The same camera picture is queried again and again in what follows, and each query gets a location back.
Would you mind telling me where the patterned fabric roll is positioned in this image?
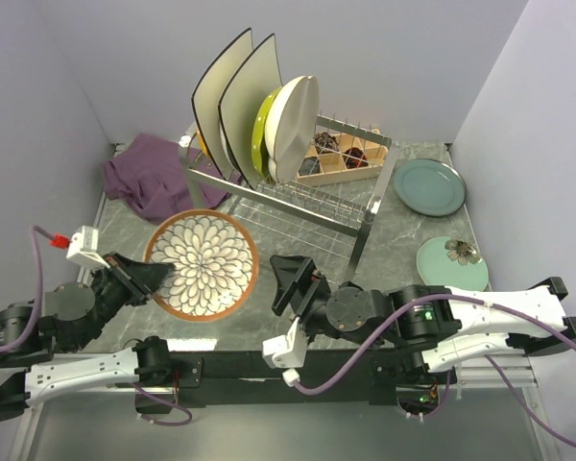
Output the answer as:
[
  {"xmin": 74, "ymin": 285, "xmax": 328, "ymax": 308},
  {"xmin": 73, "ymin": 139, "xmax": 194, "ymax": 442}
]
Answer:
[{"xmin": 313, "ymin": 132, "xmax": 339, "ymax": 155}]

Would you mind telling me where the green polka dot plate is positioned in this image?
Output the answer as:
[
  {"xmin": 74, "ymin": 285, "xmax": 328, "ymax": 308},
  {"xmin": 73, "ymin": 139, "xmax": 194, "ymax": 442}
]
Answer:
[{"xmin": 251, "ymin": 86, "xmax": 281, "ymax": 183}]

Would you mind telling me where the floral patterned plate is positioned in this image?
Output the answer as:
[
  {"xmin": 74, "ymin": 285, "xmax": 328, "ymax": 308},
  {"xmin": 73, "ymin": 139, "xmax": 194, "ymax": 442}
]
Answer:
[{"xmin": 144, "ymin": 209, "xmax": 259, "ymax": 322}]

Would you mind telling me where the metal dish rack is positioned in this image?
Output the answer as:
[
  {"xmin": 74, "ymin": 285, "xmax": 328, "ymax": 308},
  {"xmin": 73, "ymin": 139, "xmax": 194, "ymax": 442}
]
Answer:
[{"xmin": 180, "ymin": 114, "xmax": 400, "ymax": 281}]

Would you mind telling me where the wooden compartment tray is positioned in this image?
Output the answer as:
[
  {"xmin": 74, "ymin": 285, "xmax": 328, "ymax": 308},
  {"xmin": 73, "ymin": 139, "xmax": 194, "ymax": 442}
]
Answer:
[{"xmin": 296, "ymin": 132, "xmax": 389, "ymax": 186}]

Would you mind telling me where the cream round bowl plate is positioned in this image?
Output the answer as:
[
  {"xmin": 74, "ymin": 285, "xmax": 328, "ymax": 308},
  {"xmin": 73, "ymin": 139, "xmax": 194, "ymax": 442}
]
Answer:
[{"xmin": 264, "ymin": 76, "xmax": 320, "ymax": 184}]

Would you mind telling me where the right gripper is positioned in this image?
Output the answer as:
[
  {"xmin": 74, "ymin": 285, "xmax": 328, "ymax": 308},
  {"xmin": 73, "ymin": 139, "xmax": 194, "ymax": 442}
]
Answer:
[{"xmin": 270, "ymin": 253, "xmax": 348, "ymax": 348}]

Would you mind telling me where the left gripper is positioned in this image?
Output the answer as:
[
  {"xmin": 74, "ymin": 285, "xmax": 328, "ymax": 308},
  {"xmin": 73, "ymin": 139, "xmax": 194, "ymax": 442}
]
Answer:
[{"xmin": 70, "ymin": 249, "xmax": 176, "ymax": 351}]

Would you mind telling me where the square cream plate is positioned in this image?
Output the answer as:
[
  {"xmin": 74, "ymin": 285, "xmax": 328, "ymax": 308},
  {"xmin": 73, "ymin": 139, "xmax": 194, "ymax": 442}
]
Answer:
[
  {"xmin": 218, "ymin": 33, "xmax": 282, "ymax": 190},
  {"xmin": 191, "ymin": 28, "xmax": 253, "ymax": 179}
]

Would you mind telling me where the red black fabric roll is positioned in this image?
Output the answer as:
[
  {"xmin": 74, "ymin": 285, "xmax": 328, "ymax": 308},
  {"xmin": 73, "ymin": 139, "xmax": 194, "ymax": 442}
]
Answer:
[{"xmin": 343, "ymin": 147, "xmax": 369, "ymax": 169}]

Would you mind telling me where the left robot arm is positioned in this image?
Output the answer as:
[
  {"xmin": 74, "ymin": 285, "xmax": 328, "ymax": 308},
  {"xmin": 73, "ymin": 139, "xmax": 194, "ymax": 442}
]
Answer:
[{"xmin": 0, "ymin": 253, "xmax": 175, "ymax": 422}]

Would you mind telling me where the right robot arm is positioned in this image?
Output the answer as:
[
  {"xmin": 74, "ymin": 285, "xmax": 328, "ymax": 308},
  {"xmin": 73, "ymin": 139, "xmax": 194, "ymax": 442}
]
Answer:
[{"xmin": 262, "ymin": 255, "xmax": 576, "ymax": 387}]

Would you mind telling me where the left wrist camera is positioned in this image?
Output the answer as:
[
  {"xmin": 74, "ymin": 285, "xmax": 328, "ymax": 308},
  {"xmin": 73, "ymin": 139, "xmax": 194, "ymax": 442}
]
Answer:
[{"xmin": 50, "ymin": 226, "xmax": 109, "ymax": 272}]

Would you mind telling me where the teal round plate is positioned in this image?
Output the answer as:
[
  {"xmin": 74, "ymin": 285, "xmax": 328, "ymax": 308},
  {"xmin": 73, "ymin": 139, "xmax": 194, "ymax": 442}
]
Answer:
[{"xmin": 393, "ymin": 158, "xmax": 468, "ymax": 217}]

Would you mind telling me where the purple cloth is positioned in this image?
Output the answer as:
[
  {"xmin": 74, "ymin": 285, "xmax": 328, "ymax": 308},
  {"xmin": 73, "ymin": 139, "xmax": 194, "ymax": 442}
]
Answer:
[{"xmin": 102, "ymin": 132, "xmax": 231, "ymax": 226}]

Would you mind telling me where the mint floral plate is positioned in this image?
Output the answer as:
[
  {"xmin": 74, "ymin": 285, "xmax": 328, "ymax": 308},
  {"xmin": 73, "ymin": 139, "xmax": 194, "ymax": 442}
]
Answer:
[{"xmin": 416, "ymin": 236, "xmax": 489, "ymax": 291}]

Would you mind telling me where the orange plate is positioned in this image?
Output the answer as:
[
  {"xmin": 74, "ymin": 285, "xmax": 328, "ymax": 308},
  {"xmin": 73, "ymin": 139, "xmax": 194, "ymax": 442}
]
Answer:
[{"xmin": 196, "ymin": 128, "xmax": 210, "ymax": 158}]

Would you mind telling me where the grey fabric roll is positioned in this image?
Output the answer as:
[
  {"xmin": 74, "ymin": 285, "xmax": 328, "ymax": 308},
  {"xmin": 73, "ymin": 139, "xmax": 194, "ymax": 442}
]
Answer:
[{"xmin": 299, "ymin": 157, "xmax": 321, "ymax": 177}]

